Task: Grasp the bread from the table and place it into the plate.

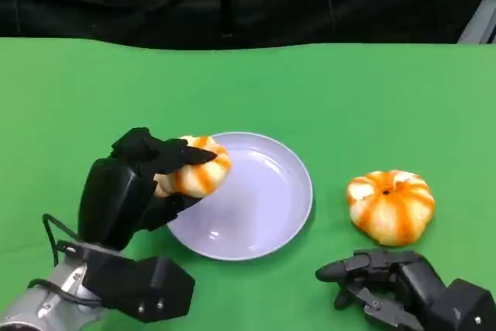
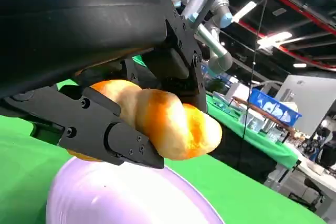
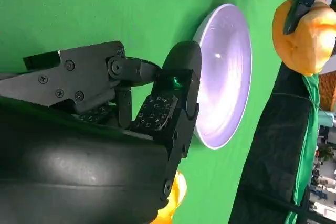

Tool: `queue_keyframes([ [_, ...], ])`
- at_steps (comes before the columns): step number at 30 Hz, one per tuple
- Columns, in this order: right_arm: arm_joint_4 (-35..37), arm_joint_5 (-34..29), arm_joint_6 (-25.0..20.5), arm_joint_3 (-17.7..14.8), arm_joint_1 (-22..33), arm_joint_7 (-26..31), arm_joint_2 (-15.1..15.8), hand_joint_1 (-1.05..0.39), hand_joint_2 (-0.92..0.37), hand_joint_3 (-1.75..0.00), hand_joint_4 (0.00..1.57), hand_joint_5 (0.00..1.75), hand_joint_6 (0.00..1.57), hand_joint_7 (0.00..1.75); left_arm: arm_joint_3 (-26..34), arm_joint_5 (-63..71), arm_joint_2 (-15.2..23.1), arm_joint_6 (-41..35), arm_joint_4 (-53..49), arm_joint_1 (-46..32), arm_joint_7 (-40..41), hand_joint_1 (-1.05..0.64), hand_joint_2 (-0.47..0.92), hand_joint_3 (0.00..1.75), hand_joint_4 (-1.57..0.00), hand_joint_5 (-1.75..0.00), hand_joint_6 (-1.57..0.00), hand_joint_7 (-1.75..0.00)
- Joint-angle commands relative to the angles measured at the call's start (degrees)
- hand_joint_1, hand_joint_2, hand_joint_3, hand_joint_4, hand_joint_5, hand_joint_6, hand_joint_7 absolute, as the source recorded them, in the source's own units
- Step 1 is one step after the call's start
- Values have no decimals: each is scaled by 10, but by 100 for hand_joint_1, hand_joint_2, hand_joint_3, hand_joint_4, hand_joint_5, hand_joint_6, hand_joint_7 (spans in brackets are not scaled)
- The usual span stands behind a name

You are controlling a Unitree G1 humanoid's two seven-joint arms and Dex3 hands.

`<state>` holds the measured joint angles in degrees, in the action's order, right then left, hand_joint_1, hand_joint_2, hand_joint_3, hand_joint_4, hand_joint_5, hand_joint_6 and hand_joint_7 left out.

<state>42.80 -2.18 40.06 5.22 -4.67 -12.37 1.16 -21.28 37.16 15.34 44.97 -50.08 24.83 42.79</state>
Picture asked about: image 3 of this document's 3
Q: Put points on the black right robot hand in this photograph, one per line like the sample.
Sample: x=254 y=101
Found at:
x=78 y=161

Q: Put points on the lilac plate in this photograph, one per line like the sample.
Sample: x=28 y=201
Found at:
x=225 y=77

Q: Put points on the green hanging cloth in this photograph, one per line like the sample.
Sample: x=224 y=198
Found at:
x=309 y=129

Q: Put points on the green table cloth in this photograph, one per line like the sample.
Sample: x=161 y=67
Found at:
x=105 y=6

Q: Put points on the black backdrop curtain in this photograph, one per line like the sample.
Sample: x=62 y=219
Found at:
x=275 y=142

